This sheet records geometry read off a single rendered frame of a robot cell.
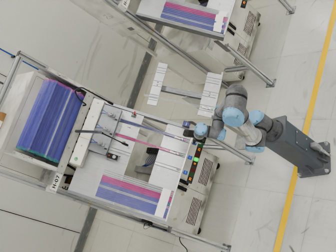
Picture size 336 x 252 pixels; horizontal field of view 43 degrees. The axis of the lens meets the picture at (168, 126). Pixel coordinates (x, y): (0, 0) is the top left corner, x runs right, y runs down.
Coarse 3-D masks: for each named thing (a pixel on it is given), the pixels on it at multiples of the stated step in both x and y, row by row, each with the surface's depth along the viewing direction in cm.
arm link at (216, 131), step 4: (216, 120) 262; (212, 124) 263; (216, 124) 261; (220, 124) 261; (208, 128) 260; (212, 128) 260; (216, 128) 260; (220, 128) 261; (208, 132) 260; (212, 132) 259; (216, 132) 259; (220, 132) 259; (224, 132) 259; (208, 136) 261; (212, 136) 260; (216, 136) 260; (220, 136) 259; (224, 136) 260
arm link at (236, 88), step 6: (234, 84) 229; (240, 84) 230; (228, 90) 227; (234, 90) 224; (240, 90) 224; (246, 96) 226; (222, 102) 247; (216, 108) 262; (222, 108) 251; (216, 114) 262; (222, 120) 263
